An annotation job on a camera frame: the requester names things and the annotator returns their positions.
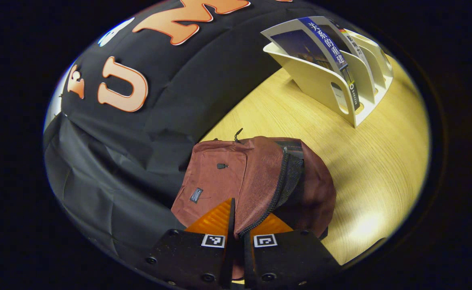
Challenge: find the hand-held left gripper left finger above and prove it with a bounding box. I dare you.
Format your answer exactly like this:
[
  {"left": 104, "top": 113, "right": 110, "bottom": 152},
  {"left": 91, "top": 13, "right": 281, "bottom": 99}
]
[{"left": 145, "top": 197, "right": 236, "bottom": 290}]

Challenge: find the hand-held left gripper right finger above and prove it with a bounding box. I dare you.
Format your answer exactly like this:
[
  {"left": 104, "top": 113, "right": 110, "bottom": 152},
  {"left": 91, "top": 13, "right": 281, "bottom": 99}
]
[{"left": 242, "top": 213, "right": 341, "bottom": 290}]

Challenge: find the maroon schoolbag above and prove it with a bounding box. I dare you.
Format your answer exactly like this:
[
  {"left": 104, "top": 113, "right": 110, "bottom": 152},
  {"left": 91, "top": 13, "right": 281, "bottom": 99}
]
[{"left": 171, "top": 128, "right": 337, "bottom": 280}]

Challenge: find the white plastic bookshelf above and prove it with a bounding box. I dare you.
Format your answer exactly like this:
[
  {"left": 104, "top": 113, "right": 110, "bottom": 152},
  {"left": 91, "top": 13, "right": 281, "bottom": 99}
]
[{"left": 263, "top": 27, "right": 394, "bottom": 128}]

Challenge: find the blue spine book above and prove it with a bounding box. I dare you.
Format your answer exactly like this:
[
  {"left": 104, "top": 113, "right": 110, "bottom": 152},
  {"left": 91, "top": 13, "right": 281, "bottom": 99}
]
[{"left": 260, "top": 16, "right": 361, "bottom": 111}]

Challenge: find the black backdrop cloth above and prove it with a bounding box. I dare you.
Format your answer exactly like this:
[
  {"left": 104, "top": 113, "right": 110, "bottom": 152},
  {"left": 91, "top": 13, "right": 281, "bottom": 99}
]
[{"left": 44, "top": 0, "right": 325, "bottom": 262}]

